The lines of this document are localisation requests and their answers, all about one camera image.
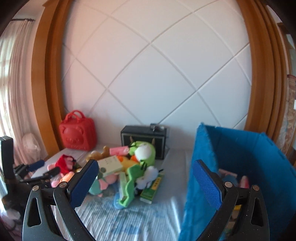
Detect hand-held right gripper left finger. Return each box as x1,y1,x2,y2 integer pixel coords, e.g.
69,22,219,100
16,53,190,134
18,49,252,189
22,159,99,241

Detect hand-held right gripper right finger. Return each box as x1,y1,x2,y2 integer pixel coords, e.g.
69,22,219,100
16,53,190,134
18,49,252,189
192,159,270,241

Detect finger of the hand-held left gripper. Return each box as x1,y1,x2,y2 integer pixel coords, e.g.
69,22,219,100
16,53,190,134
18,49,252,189
42,167,61,179
26,159,46,172

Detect blue felt storage box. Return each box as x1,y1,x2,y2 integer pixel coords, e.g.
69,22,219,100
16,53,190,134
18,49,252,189
178,123,296,241

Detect pink pig plush teal dress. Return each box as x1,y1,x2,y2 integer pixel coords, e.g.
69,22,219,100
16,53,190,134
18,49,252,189
89,174,121,197

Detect pink pig plush orange dress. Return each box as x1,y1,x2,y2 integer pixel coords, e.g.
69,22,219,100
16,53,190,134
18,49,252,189
51,171,75,188

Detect pink pig plush red dress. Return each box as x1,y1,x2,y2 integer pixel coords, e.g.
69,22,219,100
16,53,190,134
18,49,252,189
47,154,81,174

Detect white green cardboard box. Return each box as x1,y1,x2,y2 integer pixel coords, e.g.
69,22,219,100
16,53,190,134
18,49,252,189
97,156,123,180

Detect brown plush toy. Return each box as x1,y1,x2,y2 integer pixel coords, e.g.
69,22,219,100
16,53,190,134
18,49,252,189
85,146,111,163

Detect pink soft toy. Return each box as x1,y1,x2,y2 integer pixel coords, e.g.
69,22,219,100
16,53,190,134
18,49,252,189
239,176,250,189

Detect pink roll packet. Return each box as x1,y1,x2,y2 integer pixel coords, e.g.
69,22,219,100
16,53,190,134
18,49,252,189
109,146,130,156

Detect green yellow carton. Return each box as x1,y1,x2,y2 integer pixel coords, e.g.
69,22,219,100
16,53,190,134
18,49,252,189
140,173,165,204

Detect green plush toy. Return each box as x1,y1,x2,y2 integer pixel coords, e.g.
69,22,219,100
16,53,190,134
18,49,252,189
113,140,165,209

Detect black box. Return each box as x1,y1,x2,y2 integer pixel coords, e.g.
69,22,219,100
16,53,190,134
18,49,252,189
121,125,171,160

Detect pale pink curtain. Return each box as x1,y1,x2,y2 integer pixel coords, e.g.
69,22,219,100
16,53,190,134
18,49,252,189
0,19,44,149

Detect floral patterned cloth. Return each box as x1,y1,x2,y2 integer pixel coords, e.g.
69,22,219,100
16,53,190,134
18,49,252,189
276,74,296,163

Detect wooden frame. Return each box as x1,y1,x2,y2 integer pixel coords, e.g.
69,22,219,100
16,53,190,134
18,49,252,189
31,0,289,153

